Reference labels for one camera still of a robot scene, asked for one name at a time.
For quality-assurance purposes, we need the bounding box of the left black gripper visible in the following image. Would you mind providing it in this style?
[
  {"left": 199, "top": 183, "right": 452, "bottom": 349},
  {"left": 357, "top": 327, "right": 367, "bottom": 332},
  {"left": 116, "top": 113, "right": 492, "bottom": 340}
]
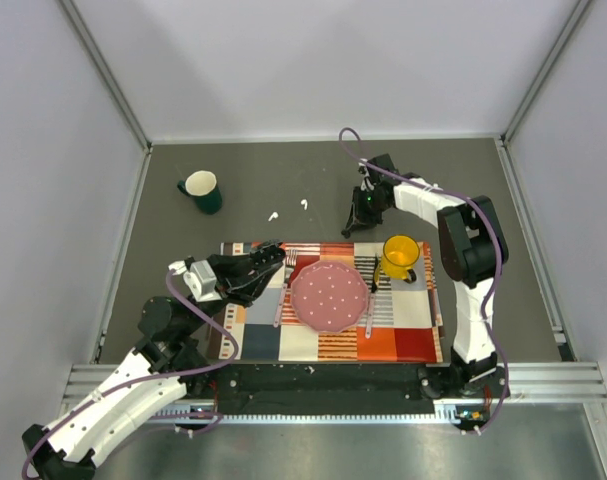
[{"left": 182, "top": 248, "right": 283, "bottom": 334}]

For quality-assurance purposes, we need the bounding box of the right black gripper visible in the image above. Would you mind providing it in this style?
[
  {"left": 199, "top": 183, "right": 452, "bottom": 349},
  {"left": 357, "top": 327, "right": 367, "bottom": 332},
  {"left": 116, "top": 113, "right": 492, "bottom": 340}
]
[{"left": 345, "top": 187, "right": 389, "bottom": 233}]

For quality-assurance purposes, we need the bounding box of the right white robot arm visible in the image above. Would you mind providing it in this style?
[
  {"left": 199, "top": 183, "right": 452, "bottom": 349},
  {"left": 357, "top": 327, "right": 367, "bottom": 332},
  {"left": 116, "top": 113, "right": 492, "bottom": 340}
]
[{"left": 342, "top": 154, "right": 509, "bottom": 396}]

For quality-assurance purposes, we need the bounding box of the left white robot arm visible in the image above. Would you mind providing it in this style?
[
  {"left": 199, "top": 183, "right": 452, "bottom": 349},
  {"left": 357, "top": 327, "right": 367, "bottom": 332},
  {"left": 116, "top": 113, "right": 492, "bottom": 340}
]
[{"left": 21, "top": 240, "right": 286, "bottom": 479}]

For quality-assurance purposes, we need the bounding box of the yellow transparent mug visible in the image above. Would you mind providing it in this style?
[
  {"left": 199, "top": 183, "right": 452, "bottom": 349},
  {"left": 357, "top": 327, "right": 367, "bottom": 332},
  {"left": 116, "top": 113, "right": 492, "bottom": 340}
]
[{"left": 381, "top": 235, "right": 421, "bottom": 284}]

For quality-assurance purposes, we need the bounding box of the pink dotted plate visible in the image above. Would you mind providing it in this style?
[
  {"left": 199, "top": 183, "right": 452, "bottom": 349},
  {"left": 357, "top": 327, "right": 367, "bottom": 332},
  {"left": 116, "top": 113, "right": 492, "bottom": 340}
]
[{"left": 290, "top": 261, "right": 369, "bottom": 333}]

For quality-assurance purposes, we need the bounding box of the dark green mug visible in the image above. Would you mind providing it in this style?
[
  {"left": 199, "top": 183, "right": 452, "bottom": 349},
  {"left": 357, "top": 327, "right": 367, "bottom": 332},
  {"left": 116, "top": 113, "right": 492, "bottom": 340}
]
[{"left": 177, "top": 170, "right": 223, "bottom": 215}]

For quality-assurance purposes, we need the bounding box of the pink handled fork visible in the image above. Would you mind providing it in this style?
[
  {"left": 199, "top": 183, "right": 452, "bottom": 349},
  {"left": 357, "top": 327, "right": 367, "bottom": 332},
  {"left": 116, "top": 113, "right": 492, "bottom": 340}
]
[{"left": 273, "top": 249, "right": 298, "bottom": 328}]

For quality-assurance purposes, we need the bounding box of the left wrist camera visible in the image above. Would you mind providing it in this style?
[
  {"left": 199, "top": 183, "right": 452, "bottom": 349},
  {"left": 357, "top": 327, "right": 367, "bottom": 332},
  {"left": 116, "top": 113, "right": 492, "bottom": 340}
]
[{"left": 168, "top": 257, "right": 222, "bottom": 303}]

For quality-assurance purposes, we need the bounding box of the pink handled knife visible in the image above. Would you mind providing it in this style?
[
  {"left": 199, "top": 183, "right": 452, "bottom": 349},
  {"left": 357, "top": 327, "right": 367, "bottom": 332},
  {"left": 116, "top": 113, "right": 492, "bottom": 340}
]
[{"left": 365, "top": 256, "right": 380, "bottom": 339}]

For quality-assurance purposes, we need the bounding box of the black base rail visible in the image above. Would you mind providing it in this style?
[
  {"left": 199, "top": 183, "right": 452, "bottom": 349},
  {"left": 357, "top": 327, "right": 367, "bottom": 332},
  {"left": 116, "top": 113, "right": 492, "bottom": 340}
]
[{"left": 62, "top": 360, "right": 607, "bottom": 426}]

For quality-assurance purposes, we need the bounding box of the left aluminium frame post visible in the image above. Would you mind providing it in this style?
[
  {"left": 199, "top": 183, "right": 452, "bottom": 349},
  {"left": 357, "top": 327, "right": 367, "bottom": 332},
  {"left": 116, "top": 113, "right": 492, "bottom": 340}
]
[{"left": 55, "top": 0, "right": 152, "bottom": 151}]

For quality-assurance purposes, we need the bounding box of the aluminium frame post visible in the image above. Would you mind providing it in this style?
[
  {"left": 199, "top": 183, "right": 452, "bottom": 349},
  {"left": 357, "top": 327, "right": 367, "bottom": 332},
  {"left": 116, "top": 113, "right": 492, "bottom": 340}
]
[
  {"left": 55, "top": 0, "right": 152, "bottom": 151},
  {"left": 501, "top": 0, "right": 594, "bottom": 148}
]

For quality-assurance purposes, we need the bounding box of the right aluminium frame post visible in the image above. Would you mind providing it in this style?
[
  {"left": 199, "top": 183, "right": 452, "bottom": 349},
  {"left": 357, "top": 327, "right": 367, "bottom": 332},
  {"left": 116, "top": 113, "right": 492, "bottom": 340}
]
[{"left": 501, "top": 0, "right": 594, "bottom": 148}]

